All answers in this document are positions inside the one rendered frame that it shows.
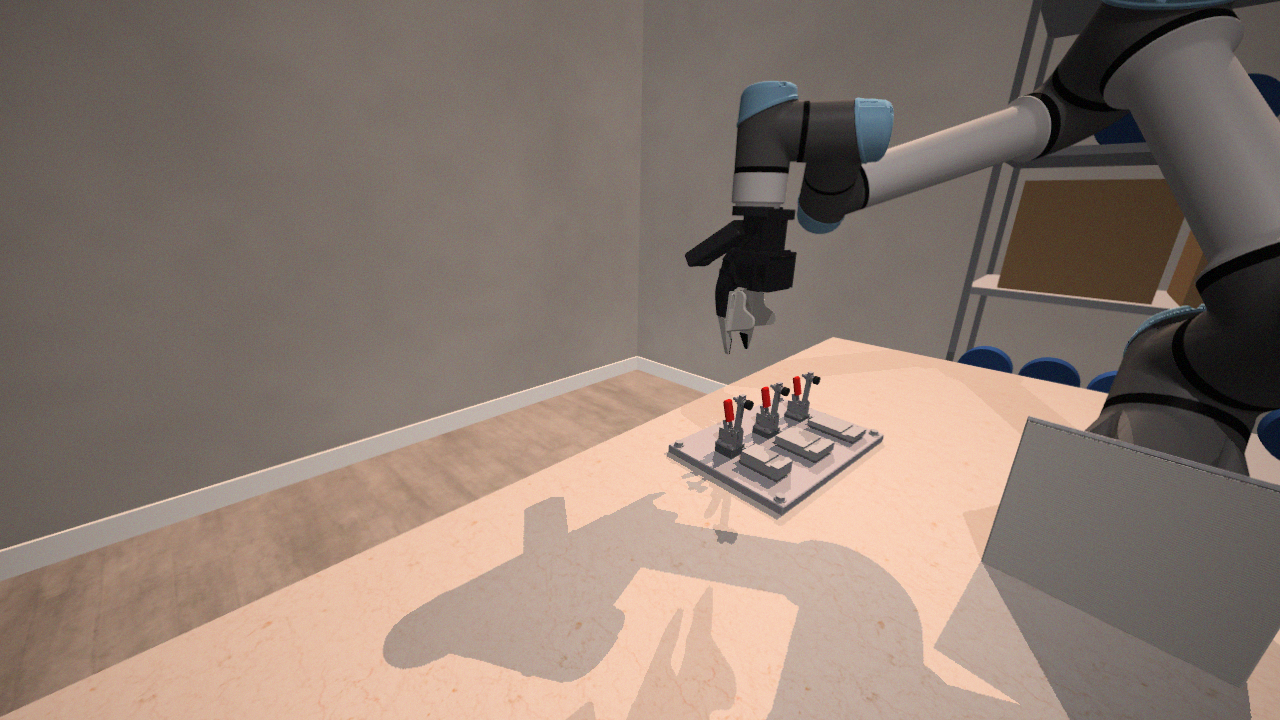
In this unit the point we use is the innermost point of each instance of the grey toggle clamp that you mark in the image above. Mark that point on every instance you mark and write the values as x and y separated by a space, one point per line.
795 410

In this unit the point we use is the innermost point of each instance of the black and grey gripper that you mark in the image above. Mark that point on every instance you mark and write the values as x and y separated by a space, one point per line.
758 265

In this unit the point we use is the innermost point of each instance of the toggle clamp with red handle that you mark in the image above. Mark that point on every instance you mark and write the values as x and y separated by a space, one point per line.
764 423
726 443

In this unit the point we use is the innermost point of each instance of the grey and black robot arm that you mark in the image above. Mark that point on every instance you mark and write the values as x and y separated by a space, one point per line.
1188 388

